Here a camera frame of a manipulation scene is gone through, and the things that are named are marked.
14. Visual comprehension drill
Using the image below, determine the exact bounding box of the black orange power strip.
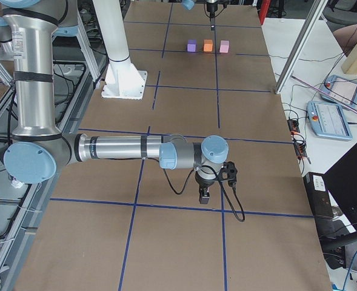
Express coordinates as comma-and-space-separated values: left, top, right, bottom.
287, 118, 307, 161

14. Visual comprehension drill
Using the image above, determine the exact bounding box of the purple foam block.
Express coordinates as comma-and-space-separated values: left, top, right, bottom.
187, 39, 197, 53

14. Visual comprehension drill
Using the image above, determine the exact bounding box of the black computer box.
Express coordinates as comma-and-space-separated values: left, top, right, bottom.
303, 172, 333, 219

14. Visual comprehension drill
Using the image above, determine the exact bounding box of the near blue teach pendant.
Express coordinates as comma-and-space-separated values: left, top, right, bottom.
307, 101, 353, 141

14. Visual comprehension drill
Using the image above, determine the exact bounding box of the orange foam block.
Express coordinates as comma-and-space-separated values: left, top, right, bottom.
203, 39, 213, 53

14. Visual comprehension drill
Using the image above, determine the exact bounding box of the red cylinder object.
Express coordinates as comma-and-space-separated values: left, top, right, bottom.
259, 0, 271, 25

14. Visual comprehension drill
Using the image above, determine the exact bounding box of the reacher grabber stick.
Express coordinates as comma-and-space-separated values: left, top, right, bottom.
292, 75, 357, 125

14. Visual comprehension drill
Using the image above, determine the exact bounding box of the black monitor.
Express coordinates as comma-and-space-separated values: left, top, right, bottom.
322, 141, 357, 254

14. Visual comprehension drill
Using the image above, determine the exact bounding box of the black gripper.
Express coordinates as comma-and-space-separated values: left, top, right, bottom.
195, 172, 215, 204

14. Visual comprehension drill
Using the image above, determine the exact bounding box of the pink foam block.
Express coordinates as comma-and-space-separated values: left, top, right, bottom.
219, 40, 230, 53

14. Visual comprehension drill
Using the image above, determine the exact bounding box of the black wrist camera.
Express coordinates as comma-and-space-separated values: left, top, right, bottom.
219, 161, 238, 187

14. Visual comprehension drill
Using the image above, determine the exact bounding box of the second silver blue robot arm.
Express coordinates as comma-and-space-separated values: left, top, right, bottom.
2, 1, 234, 204

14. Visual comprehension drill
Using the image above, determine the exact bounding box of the brown paper table cover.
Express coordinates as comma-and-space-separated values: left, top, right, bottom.
15, 1, 332, 290

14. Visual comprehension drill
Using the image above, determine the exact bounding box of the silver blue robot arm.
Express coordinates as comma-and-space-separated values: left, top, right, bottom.
93, 0, 147, 100

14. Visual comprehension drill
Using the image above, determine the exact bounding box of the blue teach pendant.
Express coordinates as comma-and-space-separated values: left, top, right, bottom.
307, 101, 353, 141
319, 75, 357, 107

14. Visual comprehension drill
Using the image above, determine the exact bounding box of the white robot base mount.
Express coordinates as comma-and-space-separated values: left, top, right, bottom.
101, 62, 148, 100

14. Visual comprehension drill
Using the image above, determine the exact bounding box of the aluminium frame post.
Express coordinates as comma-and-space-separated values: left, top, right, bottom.
275, 0, 327, 94

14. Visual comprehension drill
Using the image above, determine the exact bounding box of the black camera cable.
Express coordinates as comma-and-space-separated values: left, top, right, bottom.
162, 168, 246, 222

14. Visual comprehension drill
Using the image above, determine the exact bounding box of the far blue teach pendant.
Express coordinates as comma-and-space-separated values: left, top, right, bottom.
319, 75, 357, 107

